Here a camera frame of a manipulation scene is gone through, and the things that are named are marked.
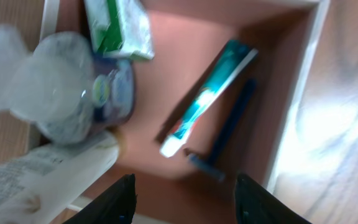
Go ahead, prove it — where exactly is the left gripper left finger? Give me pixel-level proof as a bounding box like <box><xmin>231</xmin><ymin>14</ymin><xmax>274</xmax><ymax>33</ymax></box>
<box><xmin>63</xmin><ymin>174</ymin><xmax>137</xmax><ymax>224</ymax></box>

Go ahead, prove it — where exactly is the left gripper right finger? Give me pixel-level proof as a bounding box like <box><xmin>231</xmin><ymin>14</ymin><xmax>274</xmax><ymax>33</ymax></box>
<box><xmin>234</xmin><ymin>173</ymin><xmax>311</xmax><ymax>224</ymax></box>

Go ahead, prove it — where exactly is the dark blue razor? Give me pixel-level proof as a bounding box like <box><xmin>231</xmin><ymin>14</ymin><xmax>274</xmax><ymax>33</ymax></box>
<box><xmin>186</xmin><ymin>78</ymin><xmax>257</xmax><ymax>182</ymax></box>

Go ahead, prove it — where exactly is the white Pantene tube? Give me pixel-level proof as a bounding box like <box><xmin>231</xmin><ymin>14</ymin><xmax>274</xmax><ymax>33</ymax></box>
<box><xmin>0</xmin><ymin>130</ymin><xmax>127</xmax><ymax>224</ymax></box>

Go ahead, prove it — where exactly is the clear blue soap dispenser bottle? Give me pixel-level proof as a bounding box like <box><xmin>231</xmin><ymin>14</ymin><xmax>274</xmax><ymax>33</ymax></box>
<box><xmin>0</xmin><ymin>25</ymin><xmax>135</xmax><ymax>144</ymax></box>

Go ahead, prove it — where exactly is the Colgate toothpaste tube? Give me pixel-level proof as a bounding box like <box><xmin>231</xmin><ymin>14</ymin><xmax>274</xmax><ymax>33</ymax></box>
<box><xmin>160</xmin><ymin>40</ymin><xmax>259</xmax><ymax>157</ymax></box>

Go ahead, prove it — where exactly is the small green white box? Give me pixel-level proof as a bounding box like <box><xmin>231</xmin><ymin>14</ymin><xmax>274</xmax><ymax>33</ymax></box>
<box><xmin>84</xmin><ymin>0</ymin><xmax>155</xmax><ymax>60</ymax></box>

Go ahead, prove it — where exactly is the white box pink interior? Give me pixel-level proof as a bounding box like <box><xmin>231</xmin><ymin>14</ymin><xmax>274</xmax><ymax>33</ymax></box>
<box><xmin>84</xmin><ymin>0</ymin><xmax>329</xmax><ymax>223</ymax></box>

